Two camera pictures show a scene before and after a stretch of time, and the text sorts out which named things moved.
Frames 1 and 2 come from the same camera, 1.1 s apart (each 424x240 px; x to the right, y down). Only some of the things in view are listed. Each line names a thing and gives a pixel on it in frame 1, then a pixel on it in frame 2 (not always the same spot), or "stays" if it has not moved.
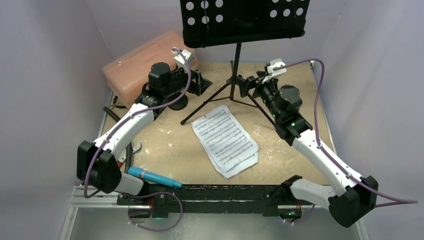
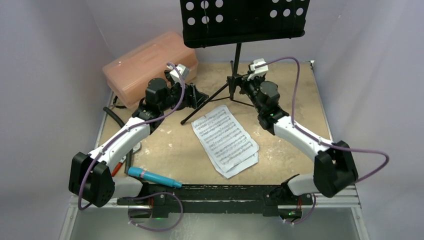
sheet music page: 241,167 stays
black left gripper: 197,87 → 192,94
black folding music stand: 229,23 stays
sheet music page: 224,138 stays
